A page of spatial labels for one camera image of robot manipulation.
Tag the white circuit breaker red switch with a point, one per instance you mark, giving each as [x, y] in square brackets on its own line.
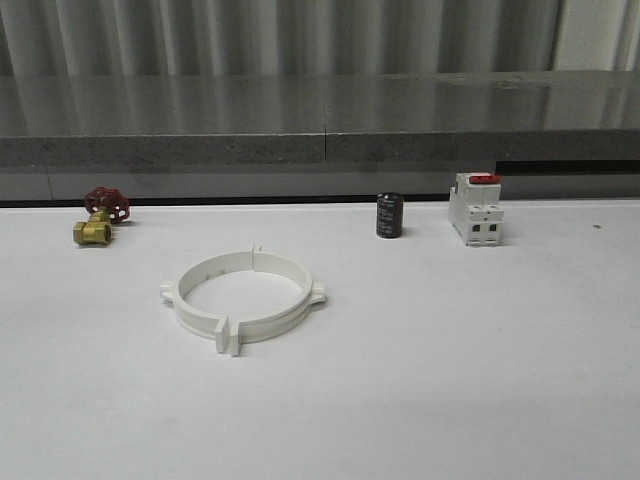
[474, 209]

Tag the grey stone counter ledge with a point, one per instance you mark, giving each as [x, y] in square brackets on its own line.
[162, 124]

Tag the brass valve with red handwheel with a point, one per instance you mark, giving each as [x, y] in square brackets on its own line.
[106, 207]

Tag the white half pipe clamp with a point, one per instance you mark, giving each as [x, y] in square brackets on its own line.
[205, 324]
[273, 323]

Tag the black cylindrical capacitor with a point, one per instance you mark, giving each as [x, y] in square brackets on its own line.
[389, 215]

